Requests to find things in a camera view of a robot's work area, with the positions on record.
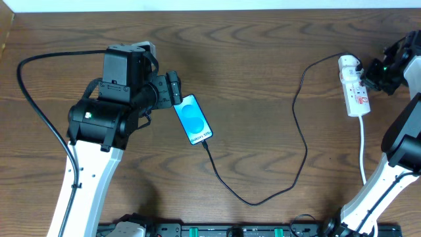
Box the blue Samsung Galaxy smartphone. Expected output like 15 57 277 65
174 94 213 145

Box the black USB charging cable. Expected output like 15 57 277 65
201 51 364 207

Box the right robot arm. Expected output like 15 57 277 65
319 31 420 236

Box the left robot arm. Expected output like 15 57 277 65
47 41 182 236

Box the white charger plug adapter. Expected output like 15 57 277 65
338 55 361 84

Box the white power strip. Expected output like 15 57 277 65
339 72 370 117

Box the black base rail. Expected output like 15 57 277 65
97 213 403 237

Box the white power strip cord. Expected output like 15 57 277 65
357 115 379 237

